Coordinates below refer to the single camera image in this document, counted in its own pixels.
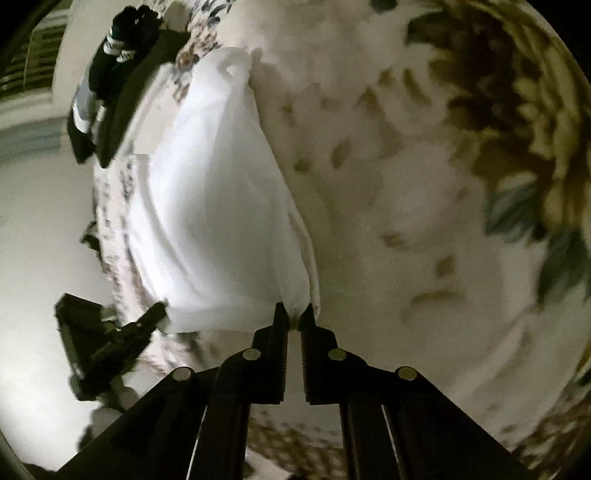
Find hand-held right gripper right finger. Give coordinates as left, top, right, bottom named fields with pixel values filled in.
left=299, top=305, right=539, bottom=480

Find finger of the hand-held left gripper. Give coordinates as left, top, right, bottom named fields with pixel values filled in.
left=119, top=301, right=168, bottom=343

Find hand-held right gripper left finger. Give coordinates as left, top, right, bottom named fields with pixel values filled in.
left=55, top=302, right=290, bottom=480

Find white t-shirt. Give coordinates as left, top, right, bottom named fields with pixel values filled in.
left=127, top=46, right=321, bottom=334

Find floral bedsheet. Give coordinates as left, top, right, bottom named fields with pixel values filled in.
left=90, top=0, right=591, bottom=480

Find folded dark garment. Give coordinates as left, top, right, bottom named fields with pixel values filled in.
left=96, top=28, right=191, bottom=169

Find folded black grey striped sweater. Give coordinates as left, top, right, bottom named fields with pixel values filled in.
left=67, top=4, right=164, bottom=163

